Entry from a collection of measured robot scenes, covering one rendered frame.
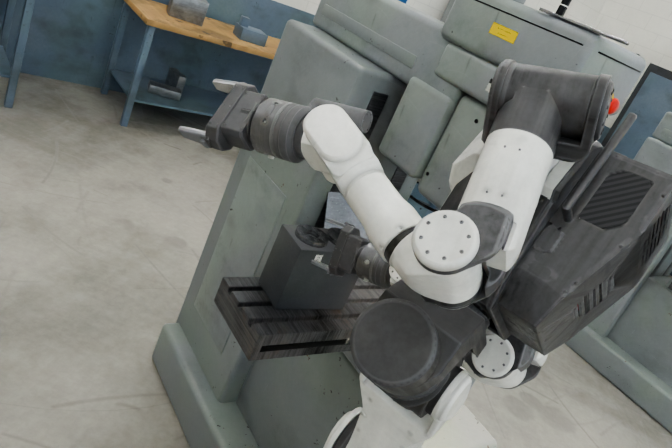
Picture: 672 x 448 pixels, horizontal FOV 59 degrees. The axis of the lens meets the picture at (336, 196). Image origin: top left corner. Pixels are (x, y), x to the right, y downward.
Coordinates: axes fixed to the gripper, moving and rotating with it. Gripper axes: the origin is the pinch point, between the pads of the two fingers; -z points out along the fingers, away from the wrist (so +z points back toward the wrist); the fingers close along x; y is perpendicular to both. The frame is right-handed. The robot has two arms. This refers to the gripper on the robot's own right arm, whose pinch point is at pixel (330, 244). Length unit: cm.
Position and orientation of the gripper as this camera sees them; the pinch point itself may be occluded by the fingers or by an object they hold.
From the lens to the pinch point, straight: 143.1
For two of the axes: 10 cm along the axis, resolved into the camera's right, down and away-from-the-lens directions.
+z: 7.8, 2.7, -5.7
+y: -5.3, -1.9, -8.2
